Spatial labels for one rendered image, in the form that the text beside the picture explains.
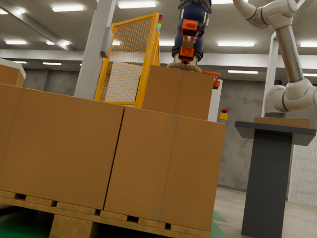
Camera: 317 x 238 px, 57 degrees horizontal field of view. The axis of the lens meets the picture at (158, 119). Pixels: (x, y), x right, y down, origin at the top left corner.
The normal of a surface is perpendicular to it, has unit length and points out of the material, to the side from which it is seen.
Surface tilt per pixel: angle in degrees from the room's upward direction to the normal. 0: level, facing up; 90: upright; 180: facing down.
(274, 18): 130
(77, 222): 90
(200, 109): 90
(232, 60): 90
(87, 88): 90
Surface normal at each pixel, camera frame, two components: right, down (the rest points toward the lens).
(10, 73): 0.32, -0.10
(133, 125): -0.02, -0.17
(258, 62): -0.36, -0.22
